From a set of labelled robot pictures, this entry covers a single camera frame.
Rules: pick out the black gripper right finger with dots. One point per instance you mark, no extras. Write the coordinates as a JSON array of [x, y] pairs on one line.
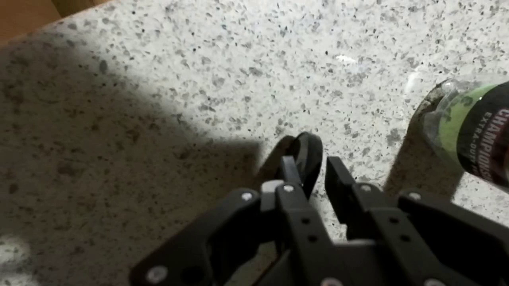
[[427, 238]]

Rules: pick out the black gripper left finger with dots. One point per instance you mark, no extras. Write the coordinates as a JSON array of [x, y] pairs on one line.
[[213, 248]]

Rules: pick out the tall dark snack can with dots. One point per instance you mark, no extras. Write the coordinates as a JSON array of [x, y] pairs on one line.
[[467, 122]]

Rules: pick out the black plastic can lid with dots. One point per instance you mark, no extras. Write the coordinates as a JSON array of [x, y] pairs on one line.
[[295, 159]]

